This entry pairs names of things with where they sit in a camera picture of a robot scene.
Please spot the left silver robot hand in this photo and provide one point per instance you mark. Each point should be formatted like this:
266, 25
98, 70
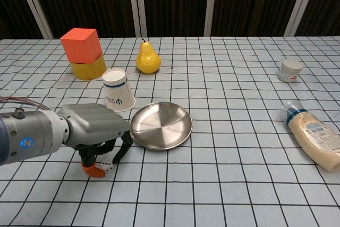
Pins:
93, 120

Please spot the small white lidded jar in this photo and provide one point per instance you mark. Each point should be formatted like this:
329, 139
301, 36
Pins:
290, 68

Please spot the light blue checkered tablecloth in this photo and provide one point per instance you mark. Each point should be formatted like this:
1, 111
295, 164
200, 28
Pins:
212, 184

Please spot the yellow cylinder block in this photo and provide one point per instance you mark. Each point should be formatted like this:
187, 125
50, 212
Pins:
87, 71

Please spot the white partition frame post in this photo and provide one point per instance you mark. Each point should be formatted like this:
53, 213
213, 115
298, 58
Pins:
33, 3
142, 19
211, 3
300, 3

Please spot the round stainless steel plate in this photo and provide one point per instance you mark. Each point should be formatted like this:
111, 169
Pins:
162, 126

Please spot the orange cube block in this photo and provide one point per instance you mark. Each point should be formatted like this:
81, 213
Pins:
79, 47

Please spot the small white die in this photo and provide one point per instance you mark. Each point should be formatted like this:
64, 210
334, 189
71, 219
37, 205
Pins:
107, 166

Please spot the mayonnaise squeeze bottle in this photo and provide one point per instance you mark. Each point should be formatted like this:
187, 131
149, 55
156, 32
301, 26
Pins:
310, 136

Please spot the yellow toy pear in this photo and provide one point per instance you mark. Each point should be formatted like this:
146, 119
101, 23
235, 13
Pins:
148, 60

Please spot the white paper cup blue print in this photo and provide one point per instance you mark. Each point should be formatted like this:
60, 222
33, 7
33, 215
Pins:
118, 91

